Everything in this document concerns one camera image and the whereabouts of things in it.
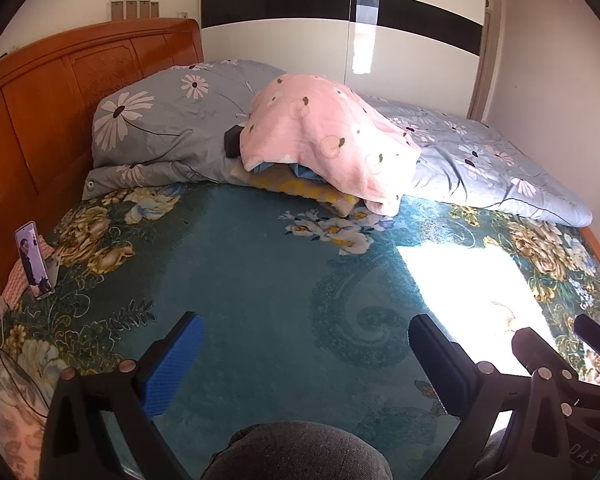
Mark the white wardrobe with black stripe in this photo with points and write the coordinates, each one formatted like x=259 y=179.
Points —
x=280 y=45

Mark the wooden door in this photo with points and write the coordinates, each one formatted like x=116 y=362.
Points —
x=485 y=70

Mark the yellow patterned cloth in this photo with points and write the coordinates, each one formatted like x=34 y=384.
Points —
x=300 y=189

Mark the dark cloth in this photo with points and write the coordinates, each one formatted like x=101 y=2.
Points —
x=234 y=140

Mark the grey daisy print duvet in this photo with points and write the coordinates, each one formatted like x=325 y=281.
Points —
x=180 y=130

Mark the person's grey trouser leg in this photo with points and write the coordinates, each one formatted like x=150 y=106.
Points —
x=300 y=452

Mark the white phone stand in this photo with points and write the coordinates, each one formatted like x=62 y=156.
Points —
x=53 y=272

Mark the smartphone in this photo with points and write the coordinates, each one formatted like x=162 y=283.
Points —
x=32 y=260

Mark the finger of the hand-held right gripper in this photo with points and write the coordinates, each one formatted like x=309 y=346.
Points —
x=596 y=335
x=526 y=344

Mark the pink fleece garment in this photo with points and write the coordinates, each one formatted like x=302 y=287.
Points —
x=320 y=130

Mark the green floral blanket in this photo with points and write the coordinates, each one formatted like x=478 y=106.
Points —
x=280 y=285

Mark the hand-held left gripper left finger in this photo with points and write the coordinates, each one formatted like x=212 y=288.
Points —
x=172 y=367

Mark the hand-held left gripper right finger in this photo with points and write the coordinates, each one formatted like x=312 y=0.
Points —
x=437 y=365

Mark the beige floral pillow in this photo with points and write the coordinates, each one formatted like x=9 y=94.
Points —
x=10 y=410

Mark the wooden bed headboard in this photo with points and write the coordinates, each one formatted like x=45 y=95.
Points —
x=40 y=110

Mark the pink checked cloth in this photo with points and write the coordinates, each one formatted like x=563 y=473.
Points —
x=14 y=285

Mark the pile of dark clothes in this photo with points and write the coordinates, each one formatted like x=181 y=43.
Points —
x=306 y=170

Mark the wall switch panel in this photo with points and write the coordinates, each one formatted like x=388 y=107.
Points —
x=135 y=9

